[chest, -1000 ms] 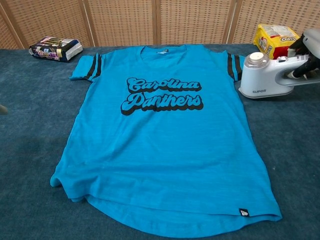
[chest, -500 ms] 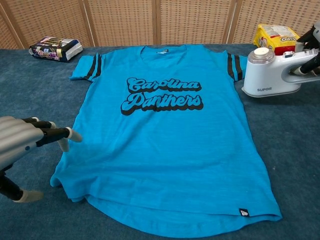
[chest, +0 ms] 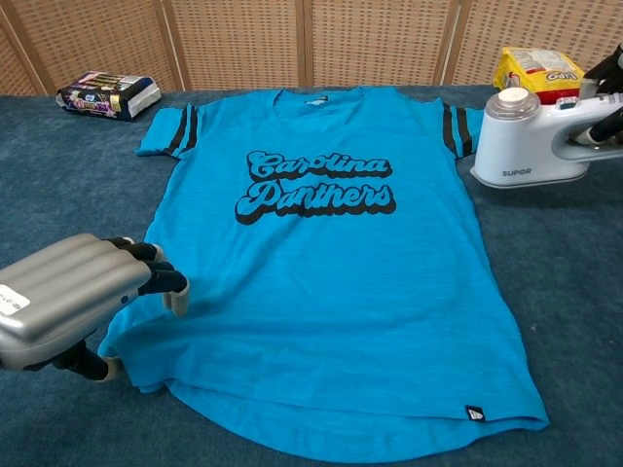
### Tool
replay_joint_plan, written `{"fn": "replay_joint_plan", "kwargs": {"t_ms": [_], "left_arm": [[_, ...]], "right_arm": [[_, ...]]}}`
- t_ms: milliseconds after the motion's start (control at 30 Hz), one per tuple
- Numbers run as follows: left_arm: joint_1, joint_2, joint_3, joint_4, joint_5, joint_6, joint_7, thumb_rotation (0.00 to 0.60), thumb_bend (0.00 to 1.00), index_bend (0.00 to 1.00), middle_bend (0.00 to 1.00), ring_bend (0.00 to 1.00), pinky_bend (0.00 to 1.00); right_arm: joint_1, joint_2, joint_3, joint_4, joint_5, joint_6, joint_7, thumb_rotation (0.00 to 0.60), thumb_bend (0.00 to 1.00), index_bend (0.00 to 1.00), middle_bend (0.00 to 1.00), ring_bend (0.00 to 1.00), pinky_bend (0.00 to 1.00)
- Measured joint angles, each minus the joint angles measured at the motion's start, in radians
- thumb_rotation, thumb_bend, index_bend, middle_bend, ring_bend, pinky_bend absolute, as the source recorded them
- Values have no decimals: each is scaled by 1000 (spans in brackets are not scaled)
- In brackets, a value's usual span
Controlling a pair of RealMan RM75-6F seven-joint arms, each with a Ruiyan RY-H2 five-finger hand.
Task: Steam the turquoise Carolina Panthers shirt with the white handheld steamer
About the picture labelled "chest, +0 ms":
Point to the wicker folding screen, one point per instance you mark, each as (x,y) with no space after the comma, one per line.
(243,44)

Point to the dark teal table cloth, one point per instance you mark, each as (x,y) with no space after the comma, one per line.
(58,194)

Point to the black wrapped snack pack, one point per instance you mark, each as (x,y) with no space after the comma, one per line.
(102,97)

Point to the yellow red snack bag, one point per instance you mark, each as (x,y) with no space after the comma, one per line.
(530,68)

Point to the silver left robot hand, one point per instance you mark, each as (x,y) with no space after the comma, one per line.
(63,287)

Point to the white handheld garment steamer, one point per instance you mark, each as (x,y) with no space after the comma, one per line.
(506,141)

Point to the blue Carolina Panthers t-shirt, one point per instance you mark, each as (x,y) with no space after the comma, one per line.
(316,292)

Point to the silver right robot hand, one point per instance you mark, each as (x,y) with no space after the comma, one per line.
(608,73)

